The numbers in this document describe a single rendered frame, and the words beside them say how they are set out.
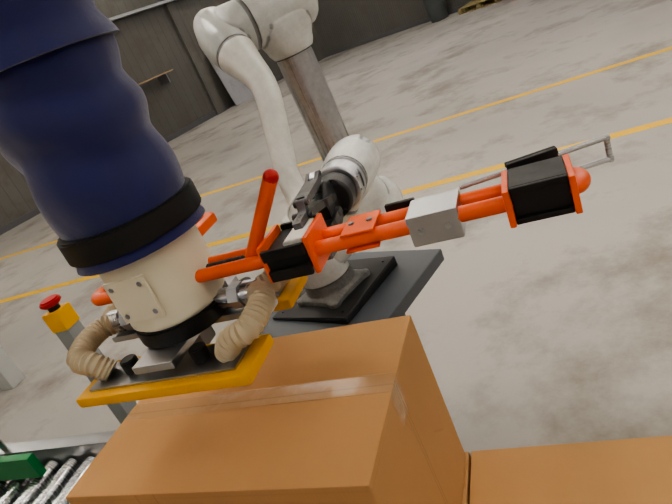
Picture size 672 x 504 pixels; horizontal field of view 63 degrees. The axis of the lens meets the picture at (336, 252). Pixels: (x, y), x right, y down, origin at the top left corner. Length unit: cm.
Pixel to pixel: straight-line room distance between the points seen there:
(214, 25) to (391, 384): 94
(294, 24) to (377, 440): 102
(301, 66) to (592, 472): 115
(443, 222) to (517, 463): 72
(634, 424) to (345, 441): 136
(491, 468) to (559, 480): 14
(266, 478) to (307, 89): 99
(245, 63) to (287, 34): 19
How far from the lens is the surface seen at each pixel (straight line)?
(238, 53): 137
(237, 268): 85
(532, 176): 72
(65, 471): 213
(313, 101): 153
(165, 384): 90
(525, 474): 130
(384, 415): 91
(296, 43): 149
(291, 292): 97
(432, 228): 73
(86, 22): 84
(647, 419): 212
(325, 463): 88
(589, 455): 131
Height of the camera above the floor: 153
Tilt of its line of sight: 23 degrees down
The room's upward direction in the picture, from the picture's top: 23 degrees counter-clockwise
